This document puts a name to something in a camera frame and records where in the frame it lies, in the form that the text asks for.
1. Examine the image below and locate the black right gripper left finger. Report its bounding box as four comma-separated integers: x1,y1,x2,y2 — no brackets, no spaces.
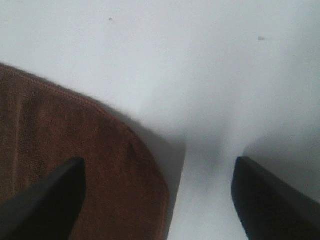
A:
0,157,86,240

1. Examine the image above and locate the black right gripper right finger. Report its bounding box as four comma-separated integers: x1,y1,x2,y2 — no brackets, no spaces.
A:
231,156,320,240

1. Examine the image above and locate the brown towel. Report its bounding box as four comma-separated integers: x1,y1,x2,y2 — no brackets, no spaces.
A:
0,65,169,240

